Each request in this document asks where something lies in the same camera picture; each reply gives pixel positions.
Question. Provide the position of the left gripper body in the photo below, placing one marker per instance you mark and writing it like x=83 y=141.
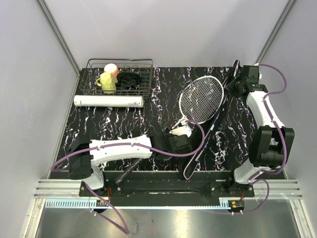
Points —
x=176 y=136

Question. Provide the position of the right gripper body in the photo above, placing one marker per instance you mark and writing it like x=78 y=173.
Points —
x=233 y=87

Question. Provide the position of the black racket bag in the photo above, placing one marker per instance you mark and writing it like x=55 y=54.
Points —
x=188 y=167

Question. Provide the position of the badminton racket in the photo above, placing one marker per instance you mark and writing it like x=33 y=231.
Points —
x=198 y=103

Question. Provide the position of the white shuttlecock tube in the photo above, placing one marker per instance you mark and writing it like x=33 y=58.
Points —
x=108 y=101

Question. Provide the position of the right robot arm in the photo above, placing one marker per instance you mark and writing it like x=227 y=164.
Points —
x=272 y=142

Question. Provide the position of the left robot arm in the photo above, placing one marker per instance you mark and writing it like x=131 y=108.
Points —
x=83 y=166

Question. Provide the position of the marble pattern table mat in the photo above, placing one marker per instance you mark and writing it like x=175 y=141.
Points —
x=225 y=148

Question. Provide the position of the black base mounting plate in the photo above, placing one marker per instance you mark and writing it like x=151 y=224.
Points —
x=168 y=189

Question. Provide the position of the black bowl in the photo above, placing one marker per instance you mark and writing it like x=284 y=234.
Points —
x=128 y=80

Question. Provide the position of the yellow-green mug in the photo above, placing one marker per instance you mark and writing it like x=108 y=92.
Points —
x=106 y=82

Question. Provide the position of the pink cup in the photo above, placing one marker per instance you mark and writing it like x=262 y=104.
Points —
x=113 y=70

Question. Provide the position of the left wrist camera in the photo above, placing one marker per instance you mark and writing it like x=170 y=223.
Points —
x=182 y=130

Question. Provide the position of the wire dish rack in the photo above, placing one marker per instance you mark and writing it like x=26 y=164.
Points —
x=95 y=67

